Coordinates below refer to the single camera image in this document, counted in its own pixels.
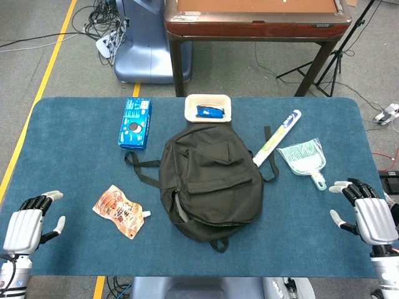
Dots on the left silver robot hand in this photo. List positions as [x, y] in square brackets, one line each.
[23, 230]

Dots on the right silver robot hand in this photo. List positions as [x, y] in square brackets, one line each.
[375, 221]

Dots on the black fabric backpack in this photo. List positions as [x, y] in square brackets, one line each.
[212, 174]

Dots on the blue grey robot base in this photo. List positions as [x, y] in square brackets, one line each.
[140, 46]

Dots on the black floor device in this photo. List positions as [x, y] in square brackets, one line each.
[389, 182]

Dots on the blue felt table cover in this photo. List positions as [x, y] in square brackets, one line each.
[78, 162]

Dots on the green mini dustpan set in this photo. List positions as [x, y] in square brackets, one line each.
[304, 159]

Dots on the orange spouted drink pouch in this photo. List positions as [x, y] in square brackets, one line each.
[118, 211]

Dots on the white green wrap roll box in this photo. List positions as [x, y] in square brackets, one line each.
[277, 137]

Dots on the blue Oreo cookie box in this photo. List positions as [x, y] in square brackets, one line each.
[134, 124]

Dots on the grey robot torso base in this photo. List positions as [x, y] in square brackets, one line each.
[187, 288]

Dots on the black tripod stand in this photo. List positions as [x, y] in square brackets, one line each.
[337, 51]

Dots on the cream plastic tray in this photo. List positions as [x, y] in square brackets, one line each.
[225, 102]

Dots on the blue snack packet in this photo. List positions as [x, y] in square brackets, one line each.
[209, 112]

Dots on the white power strip with plugs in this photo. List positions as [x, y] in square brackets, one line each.
[104, 43]

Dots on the brown mahjong table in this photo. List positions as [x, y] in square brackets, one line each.
[249, 29]

